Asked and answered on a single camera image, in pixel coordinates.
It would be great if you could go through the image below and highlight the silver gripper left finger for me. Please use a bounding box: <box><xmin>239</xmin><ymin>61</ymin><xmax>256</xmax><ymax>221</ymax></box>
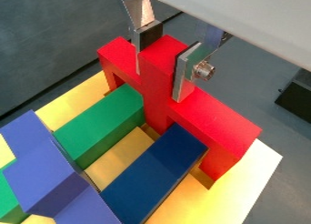
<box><xmin>119</xmin><ymin>0</ymin><xmax>164</xmax><ymax>76</ymax></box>

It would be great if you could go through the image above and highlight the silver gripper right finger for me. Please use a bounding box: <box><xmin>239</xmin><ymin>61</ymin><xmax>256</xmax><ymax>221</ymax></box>
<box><xmin>171</xmin><ymin>21</ymin><xmax>231</xmax><ymax>103</ymax></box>

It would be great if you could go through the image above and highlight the red cross-shaped block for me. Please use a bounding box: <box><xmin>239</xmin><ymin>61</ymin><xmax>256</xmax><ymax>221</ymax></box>
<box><xmin>97</xmin><ymin>36</ymin><xmax>262</xmax><ymax>180</ymax></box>

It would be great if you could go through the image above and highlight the yellow base board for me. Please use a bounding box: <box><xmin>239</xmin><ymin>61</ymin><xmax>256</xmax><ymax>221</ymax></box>
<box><xmin>0</xmin><ymin>70</ymin><xmax>284</xmax><ymax>224</ymax></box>

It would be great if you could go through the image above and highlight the green long block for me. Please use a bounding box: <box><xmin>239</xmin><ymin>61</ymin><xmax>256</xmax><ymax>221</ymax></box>
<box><xmin>0</xmin><ymin>83</ymin><xmax>147</xmax><ymax>224</ymax></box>

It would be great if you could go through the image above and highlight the blue long block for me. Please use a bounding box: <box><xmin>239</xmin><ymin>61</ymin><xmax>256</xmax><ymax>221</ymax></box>
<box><xmin>100</xmin><ymin>124</ymin><xmax>208</xmax><ymax>224</ymax></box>

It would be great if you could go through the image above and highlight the purple cross-shaped block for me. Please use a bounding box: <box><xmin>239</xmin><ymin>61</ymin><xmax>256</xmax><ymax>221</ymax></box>
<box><xmin>0</xmin><ymin>111</ymin><xmax>120</xmax><ymax>224</ymax></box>

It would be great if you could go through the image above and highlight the black angled bracket stand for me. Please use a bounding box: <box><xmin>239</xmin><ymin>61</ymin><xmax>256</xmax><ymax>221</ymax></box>
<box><xmin>275</xmin><ymin>69</ymin><xmax>311</xmax><ymax>123</ymax></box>

